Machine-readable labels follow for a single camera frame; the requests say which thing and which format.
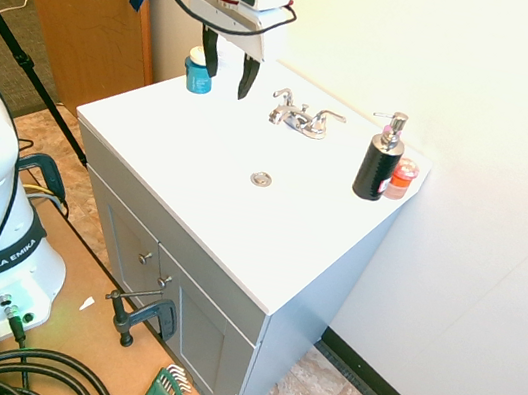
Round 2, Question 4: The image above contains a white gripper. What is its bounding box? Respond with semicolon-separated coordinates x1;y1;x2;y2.
173;0;279;105

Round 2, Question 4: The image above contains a teal jar white lid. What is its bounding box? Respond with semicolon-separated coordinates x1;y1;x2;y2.
179;43;220;96

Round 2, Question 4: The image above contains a chrome faucet spout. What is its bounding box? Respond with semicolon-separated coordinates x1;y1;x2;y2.
266;101;310;133

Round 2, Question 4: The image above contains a white sink vanity top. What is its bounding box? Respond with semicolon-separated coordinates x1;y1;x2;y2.
48;28;447;339

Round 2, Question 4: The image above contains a chrome sink drain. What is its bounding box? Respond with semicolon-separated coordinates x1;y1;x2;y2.
249;169;274;189

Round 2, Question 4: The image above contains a brown wooden door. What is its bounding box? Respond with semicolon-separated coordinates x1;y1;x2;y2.
0;0;167;129

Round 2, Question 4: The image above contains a black soap dispenser bottle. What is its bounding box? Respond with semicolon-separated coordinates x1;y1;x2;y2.
349;106;411;206

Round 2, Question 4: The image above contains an orange jar with lid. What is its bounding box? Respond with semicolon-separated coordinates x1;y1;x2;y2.
382;154;423;205

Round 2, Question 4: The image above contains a black tripod leg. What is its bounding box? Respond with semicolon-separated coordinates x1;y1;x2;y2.
0;0;115;166

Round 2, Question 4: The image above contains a black clamp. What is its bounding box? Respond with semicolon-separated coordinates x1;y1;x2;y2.
10;150;79;220

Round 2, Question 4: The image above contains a grey vanity cabinet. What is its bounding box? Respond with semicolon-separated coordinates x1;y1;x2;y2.
32;118;409;395

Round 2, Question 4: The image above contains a black C-clamp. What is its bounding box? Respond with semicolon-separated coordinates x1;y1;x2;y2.
97;281;184;357

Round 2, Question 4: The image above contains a wooden base board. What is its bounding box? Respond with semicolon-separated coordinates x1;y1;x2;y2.
0;164;245;395

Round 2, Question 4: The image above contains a green hex key set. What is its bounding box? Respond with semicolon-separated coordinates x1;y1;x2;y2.
131;358;197;395

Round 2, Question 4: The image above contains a chrome hot water handle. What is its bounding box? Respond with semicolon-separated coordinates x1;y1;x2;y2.
270;86;297;110

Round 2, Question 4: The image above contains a chrome cold water handle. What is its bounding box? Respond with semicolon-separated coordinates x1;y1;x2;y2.
307;107;349;139

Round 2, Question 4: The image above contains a black thick cable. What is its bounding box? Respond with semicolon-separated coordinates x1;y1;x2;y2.
0;287;138;395

